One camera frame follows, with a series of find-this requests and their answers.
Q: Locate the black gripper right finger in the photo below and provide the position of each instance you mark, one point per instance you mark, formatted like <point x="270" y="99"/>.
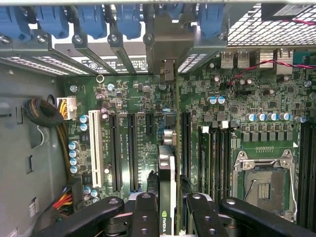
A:
<point x="205" y="219"/>

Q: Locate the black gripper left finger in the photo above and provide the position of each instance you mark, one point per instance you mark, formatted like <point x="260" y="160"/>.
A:
<point x="145" y="217"/>

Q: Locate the black RAM slot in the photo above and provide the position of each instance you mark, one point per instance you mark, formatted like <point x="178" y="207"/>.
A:
<point x="214" y="163"/>
<point x="312" y="172"/>
<point x="228" y="163"/>
<point x="221" y="163"/>
<point x="303" y="172"/>

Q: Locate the long PCIe expansion slot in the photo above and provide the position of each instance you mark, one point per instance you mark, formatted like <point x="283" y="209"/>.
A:
<point x="115" y="153"/>
<point x="133" y="153"/>
<point x="186" y="148"/>

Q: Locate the CPU socket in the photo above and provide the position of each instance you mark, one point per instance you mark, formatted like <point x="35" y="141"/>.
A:
<point x="266" y="187"/>

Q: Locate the black power connector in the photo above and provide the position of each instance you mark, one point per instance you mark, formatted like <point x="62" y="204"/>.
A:
<point x="75" y="190"/>

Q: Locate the white PCI expansion slot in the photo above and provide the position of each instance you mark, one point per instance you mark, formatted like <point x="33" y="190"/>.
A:
<point x="96" y="148"/>

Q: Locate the short PCIe expansion slot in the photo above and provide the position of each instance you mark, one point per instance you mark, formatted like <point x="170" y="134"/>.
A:
<point x="149" y="124"/>

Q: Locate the green motherboard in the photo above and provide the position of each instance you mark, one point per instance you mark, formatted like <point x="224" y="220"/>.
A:
<point x="148" y="98"/>

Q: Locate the white power connector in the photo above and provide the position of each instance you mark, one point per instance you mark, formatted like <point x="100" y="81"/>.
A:
<point x="66" y="108"/>

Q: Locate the dark grey PC case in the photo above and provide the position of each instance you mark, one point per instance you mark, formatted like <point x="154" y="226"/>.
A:
<point x="19" y="148"/>

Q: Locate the perforated slot blanking plate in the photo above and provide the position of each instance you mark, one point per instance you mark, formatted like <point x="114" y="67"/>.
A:
<point x="195" y="61"/>

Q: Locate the metal USB port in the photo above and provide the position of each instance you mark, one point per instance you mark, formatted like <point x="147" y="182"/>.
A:
<point x="243" y="59"/>
<point x="227" y="59"/>

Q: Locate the metal rear port block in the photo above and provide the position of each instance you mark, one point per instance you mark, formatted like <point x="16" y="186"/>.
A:
<point x="284" y="59"/>
<point x="266" y="58"/>

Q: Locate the blue card retention clip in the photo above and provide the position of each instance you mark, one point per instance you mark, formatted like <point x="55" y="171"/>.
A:
<point x="128" y="21"/>
<point x="172" y="10"/>
<point x="91" y="21"/>
<point x="51" y="21"/>
<point x="12" y="22"/>
<point x="212" y="19"/>

